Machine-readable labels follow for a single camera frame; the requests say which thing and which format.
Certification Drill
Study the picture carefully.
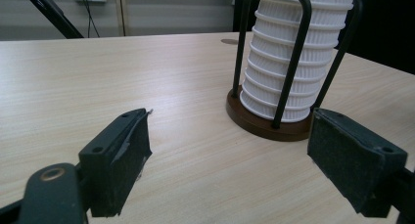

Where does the black wire cup holder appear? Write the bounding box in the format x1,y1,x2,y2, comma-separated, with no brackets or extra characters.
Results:
225,0,364,143

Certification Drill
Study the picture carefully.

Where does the black stand leg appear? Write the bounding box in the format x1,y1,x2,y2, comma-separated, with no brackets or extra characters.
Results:
20,0,84,40

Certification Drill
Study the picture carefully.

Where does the stack of white paper cups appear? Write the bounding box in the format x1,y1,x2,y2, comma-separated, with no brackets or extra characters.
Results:
239,0,357,123

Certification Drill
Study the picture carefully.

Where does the black power cable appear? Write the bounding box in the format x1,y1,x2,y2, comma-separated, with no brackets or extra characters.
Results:
78,0,101,39

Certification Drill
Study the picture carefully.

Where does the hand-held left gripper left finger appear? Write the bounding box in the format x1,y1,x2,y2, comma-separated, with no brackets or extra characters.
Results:
78,108,154,218

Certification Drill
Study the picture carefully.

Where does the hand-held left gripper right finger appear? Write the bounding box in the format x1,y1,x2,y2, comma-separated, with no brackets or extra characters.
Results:
306,108,408,219

